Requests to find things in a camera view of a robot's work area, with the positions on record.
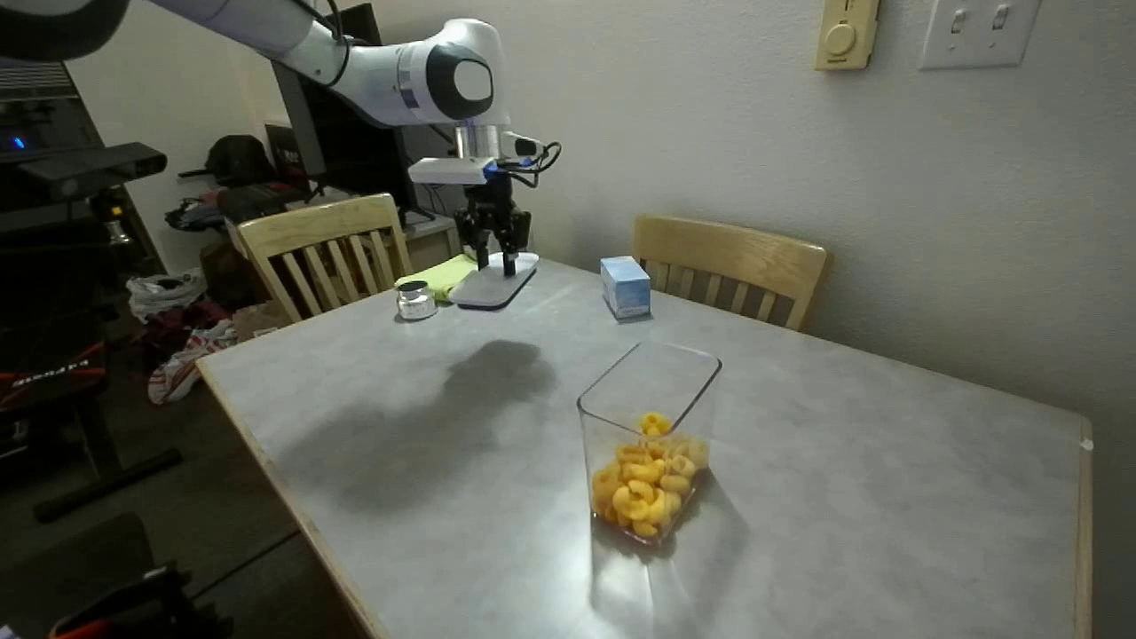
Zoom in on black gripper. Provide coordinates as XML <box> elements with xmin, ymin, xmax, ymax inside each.
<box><xmin>457</xmin><ymin>174</ymin><xmax>533</xmax><ymax>282</ymax></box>

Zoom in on white rectangular container lid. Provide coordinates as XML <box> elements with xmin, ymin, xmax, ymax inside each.
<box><xmin>451</xmin><ymin>261</ymin><xmax>543</xmax><ymax>315</ymax></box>

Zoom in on clear plastic food container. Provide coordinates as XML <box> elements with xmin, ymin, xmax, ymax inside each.
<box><xmin>571</xmin><ymin>336</ymin><xmax>724</xmax><ymax>561</ymax></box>

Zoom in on small blue cardboard box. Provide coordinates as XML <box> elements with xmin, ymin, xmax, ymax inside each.
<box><xmin>595</xmin><ymin>252</ymin><xmax>656</xmax><ymax>323</ymax></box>

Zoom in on light wooden slatted chair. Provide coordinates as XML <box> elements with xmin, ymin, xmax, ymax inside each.
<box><xmin>234</xmin><ymin>187</ymin><xmax>415</xmax><ymax>326</ymax></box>

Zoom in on black monitor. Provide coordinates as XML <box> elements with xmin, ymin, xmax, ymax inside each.
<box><xmin>260</xmin><ymin>5</ymin><xmax>417</xmax><ymax>224</ymax></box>

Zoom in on plain wooden chair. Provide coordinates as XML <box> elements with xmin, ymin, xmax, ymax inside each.
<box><xmin>632</xmin><ymin>208</ymin><xmax>830</xmax><ymax>335</ymax></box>

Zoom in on orange puffed snacks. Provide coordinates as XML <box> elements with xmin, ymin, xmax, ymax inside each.
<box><xmin>588</xmin><ymin>408</ymin><xmax>712</xmax><ymax>546</ymax></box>

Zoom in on black cap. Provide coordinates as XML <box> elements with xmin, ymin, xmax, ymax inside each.
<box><xmin>202</xmin><ymin>132</ymin><xmax>283</xmax><ymax>191</ymax></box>

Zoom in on pile of clothes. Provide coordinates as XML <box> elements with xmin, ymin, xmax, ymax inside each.
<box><xmin>143</xmin><ymin>300</ymin><xmax>286</xmax><ymax>408</ymax></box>

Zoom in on black sensor bar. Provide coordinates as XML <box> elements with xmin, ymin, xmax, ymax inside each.
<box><xmin>0</xmin><ymin>140</ymin><xmax>170</xmax><ymax>207</ymax></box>

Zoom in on red black floor bag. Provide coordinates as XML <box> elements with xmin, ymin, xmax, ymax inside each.
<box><xmin>44</xmin><ymin>561</ymin><xmax>234</xmax><ymax>639</ymax></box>

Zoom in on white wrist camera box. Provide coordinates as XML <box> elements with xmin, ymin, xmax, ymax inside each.
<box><xmin>404</xmin><ymin>156</ymin><xmax>495</xmax><ymax>191</ymax></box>

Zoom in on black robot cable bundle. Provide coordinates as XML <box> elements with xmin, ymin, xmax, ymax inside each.
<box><xmin>490</xmin><ymin>132</ymin><xmax>569</xmax><ymax>195</ymax></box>

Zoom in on yellowed wall dial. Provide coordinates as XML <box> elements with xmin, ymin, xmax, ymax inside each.
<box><xmin>810</xmin><ymin>0</ymin><xmax>888</xmax><ymax>74</ymax></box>

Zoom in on white light switch plate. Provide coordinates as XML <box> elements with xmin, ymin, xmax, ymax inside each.
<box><xmin>916</xmin><ymin>0</ymin><xmax>1045</xmax><ymax>74</ymax></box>

